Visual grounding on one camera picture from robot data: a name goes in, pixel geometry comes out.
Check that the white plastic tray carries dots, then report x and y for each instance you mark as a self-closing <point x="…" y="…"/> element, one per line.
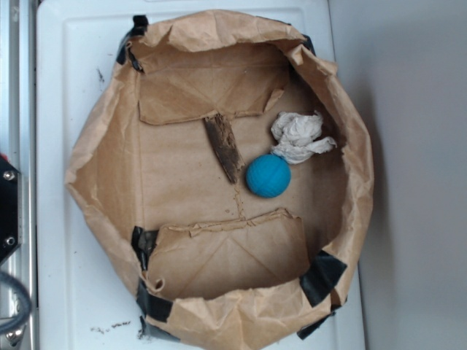
<point x="83" y="304"/>

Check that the brown paper bag tray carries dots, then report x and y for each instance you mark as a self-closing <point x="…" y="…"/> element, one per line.
<point x="208" y="262"/>

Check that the blue ball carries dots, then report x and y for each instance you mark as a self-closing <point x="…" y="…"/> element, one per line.
<point x="268" y="176"/>

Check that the dark brown wood chip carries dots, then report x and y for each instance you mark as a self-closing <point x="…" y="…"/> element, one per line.
<point x="222" y="139"/>

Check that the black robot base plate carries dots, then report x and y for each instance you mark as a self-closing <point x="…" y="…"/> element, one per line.
<point x="9" y="209"/>

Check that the crumpled white tissue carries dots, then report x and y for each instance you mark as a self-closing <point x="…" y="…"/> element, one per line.
<point x="299" y="137"/>

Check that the silver metal rail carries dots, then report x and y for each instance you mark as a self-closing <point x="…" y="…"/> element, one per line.
<point x="18" y="146"/>

